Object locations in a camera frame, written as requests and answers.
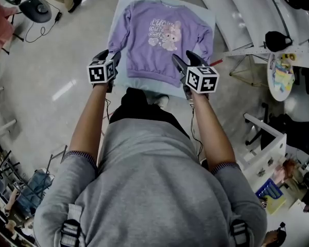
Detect person's grey shoe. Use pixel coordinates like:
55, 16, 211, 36
146, 93, 170, 109

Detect white desk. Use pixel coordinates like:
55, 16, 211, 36
237, 113, 288, 173

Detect pink cloth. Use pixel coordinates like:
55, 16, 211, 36
0, 0, 16, 50

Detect person's black trousers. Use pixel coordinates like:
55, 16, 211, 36
109, 87, 191, 138

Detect blue perforated basket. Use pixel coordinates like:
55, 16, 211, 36
254, 178, 284, 201

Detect left hand-held gripper cable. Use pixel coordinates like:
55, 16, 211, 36
104, 98, 113, 122

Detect black power adapter cable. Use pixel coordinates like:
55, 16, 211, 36
24, 4, 63, 44

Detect person's left forearm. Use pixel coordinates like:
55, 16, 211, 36
68, 82, 111, 159

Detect grey harness strap with buckle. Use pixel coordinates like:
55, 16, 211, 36
230, 219, 250, 247
60, 204, 82, 247

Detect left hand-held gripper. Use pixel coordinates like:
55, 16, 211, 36
87, 49, 123, 94

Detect colourful pastel cloth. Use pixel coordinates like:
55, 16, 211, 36
271, 58, 295, 92

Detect purple sweatshirt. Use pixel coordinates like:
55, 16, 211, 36
108, 0, 214, 89

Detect person's right forearm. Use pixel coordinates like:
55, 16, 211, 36
190, 93, 237, 172

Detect black office chair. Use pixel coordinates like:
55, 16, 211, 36
244, 102, 309, 157

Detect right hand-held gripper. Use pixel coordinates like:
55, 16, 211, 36
171, 50, 220, 100

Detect dark grey round chair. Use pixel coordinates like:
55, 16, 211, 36
18, 0, 53, 24

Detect right hand-held gripper cable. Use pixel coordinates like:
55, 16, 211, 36
190, 103, 204, 157

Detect hand-held gripper cable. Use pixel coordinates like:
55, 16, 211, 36
190, 103, 204, 157
104, 98, 113, 122

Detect small yellow toy figure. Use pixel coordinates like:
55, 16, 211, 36
280, 52, 297, 61

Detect white metal frame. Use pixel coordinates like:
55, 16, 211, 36
0, 86, 23, 149

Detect cluttered metal storage shelf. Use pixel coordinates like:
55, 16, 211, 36
0, 148, 67, 244

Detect round white side table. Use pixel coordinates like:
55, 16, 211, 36
229, 52, 296, 102

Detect dried flower bouquet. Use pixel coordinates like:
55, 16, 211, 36
272, 157, 300, 188

